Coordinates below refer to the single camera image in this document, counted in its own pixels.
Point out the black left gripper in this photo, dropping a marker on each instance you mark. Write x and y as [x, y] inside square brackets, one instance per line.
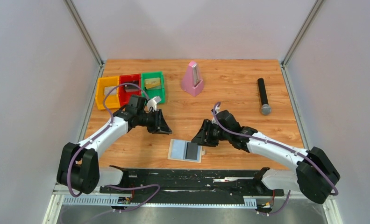
[160, 124]

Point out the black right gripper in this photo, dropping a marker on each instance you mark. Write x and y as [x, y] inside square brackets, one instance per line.
[203, 137]

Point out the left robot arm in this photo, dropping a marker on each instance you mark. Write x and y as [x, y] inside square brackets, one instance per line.
[79, 163]

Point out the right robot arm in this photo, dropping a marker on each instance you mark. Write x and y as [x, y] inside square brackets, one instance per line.
[309, 171]

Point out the gold card stack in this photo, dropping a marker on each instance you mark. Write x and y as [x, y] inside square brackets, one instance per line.
[152, 83]

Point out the black card stack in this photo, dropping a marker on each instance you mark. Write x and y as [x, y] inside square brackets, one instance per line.
[131, 87]

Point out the silver card stack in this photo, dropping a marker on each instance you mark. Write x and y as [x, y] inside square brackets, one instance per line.
[110, 90]

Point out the green plastic bin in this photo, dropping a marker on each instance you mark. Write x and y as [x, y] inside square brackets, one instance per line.
[156, 90]

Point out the red plastic bin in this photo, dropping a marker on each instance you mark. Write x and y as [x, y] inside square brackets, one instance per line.
[131, 78]

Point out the pink metronome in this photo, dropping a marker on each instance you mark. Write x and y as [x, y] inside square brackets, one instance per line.
[192, 82]

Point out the yellow plastic bin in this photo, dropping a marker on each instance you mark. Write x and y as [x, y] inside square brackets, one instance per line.
[104, 86]

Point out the black silver microphone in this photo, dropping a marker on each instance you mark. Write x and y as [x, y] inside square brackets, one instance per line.
[265, 107]

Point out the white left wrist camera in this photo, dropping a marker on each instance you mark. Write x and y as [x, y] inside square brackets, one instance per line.
[152, 104]

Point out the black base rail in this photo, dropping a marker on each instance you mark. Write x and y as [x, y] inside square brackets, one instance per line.
[181, 188]

